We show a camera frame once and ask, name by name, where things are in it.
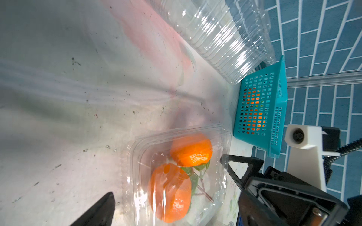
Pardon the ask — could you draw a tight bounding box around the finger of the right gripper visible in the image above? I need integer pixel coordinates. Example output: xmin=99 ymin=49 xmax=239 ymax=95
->
xmin=244 ymin=169 xmax=349 ymax=226
xmin=220 ymin=154 xmax=265 ymax=191

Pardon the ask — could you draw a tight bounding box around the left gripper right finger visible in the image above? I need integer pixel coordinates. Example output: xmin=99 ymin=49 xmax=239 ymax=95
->
xmin=238 ymin=190 xmax=283 ymax=226

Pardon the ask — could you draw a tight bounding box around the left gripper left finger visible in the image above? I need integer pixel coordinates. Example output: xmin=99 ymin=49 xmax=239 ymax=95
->
xmin=71 ymin=192 xmax=116 ymax=226

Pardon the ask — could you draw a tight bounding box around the teal plastic basket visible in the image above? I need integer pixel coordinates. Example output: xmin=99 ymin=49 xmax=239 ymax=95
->
xmin=233 ymin=56 xmax=288 ymax=158

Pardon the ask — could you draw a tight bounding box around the clear clamshell container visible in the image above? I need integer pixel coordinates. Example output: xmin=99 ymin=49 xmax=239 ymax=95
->
xmin=122 ymin=124 xmax=232 ymax=226
xmin=147 ymin=0 xmax=276 ymax=85

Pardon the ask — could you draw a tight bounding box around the clear clamshell container back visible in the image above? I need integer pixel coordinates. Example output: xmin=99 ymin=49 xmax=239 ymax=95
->
xmin=147 ymin=0 xmax=276 ymax=85

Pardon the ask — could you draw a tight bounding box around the orange middle container upper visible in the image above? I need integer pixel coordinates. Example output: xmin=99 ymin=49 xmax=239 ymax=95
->
xmin=170 ymin=133 xmax=213 ymax=167

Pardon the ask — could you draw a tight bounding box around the orange container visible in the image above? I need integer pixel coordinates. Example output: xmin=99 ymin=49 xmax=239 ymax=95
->
xmin=149 ymin=163 xmax=192 ymax=223
xmin=170 ymin=133 xmax=213 ymax=167

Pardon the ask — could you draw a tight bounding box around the orange middle container lower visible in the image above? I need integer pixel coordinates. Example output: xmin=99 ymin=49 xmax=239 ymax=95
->
xmin=149 ymin=163 xmax=192 ymax=223

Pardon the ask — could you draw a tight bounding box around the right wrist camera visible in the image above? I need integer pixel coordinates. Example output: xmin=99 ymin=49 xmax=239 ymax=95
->
xmin=284 ymin=124 xmax=340 ymax=192

